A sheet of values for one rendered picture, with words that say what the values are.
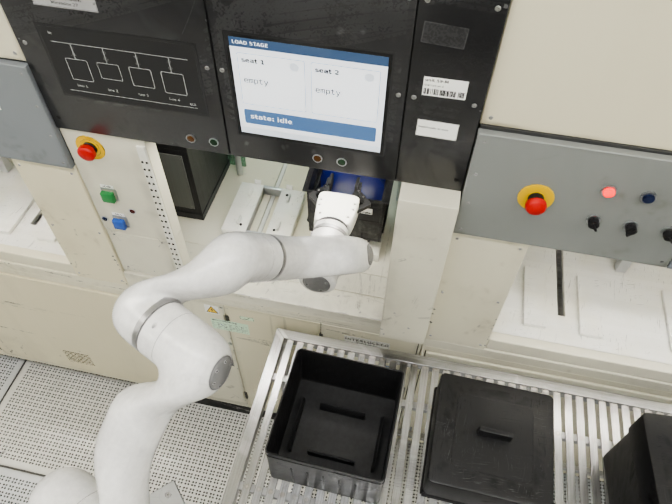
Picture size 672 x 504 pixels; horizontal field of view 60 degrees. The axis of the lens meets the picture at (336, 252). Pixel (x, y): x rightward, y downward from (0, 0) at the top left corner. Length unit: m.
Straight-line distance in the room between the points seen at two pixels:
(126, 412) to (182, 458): 1.42
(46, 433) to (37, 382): 0.24
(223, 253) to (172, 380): 0.21
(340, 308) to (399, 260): 0.38
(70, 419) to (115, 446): 1.58
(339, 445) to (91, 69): 1.04
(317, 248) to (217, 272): 0.28
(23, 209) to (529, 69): 1.59
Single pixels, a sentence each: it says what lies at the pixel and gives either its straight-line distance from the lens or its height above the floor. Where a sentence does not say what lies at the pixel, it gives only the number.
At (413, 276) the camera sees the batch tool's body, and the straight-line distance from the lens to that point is 1.35.
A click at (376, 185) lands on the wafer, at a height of 1.07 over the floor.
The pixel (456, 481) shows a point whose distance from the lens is 1.47.
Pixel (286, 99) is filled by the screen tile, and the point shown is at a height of 1.56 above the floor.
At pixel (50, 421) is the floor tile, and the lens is 2.65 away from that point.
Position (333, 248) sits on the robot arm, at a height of 1.32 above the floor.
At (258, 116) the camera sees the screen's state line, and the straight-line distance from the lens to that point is 1.17.
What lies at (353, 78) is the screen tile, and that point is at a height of 1.63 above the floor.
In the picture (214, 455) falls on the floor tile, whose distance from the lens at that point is 2.41.
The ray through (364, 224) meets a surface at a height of 1.01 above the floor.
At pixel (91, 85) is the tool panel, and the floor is 1.53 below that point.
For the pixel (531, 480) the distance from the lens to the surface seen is 1.51.
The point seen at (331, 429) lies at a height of 0.77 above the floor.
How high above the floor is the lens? 2.24
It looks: 52 degrees down
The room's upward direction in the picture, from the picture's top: 1 degrees clockwise
